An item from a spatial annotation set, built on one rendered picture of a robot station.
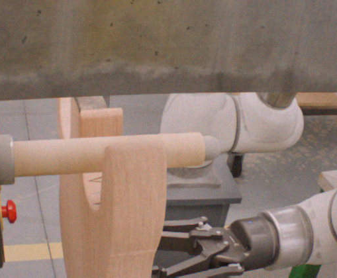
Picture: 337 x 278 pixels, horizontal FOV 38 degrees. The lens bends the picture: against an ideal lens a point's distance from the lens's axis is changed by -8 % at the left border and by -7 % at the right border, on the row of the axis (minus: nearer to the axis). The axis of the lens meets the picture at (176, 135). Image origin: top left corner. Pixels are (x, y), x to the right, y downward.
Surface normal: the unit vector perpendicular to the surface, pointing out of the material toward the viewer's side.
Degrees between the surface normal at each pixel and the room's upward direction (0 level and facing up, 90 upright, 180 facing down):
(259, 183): 0
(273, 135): 112
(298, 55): 90
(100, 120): 81
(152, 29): 90
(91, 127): 83
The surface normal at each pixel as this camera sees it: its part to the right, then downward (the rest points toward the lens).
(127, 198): 0.34, 0.32
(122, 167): 0.35, 0.11
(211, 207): 0.19, 0.50
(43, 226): 0.13, -0.87
